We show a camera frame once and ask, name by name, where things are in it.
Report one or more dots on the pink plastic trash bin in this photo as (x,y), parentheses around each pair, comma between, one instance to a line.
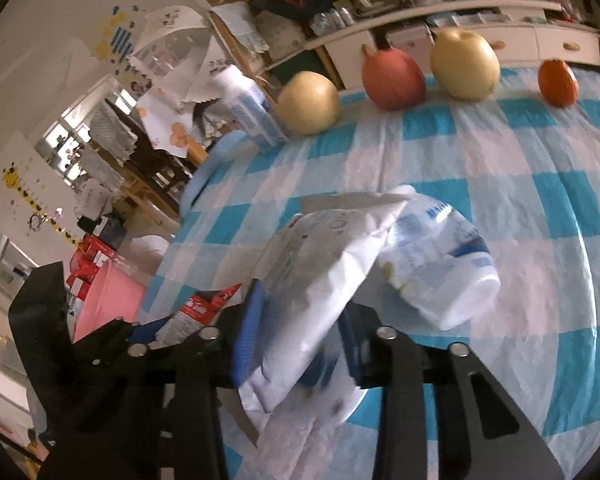
(112,295)

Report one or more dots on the white blue milk bottle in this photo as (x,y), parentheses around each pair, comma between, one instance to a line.
(250,108)

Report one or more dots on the dining table with cloth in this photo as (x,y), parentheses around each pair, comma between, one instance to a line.
(169,125)

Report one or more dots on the white TV cabinet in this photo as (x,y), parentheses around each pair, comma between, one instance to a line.
(520,32)

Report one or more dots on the white mesh food cover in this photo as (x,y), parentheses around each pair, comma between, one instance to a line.
(179,54)

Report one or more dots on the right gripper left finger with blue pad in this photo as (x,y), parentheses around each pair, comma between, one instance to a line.
(245,332)

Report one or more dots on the white plastic mailer bag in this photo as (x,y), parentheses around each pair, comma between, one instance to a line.
(400,252)

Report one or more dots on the red white snack wrapper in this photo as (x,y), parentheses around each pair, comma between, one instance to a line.
(197,312)

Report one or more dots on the blue white checkered tablecloth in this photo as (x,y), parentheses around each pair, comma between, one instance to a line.
(504,254)

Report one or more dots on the small orange tangerine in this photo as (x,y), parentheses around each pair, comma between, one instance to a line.
(557,83)

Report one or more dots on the red apple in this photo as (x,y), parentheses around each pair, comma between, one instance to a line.
(392,79)

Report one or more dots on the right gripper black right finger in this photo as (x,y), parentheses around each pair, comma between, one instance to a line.
(357,326)

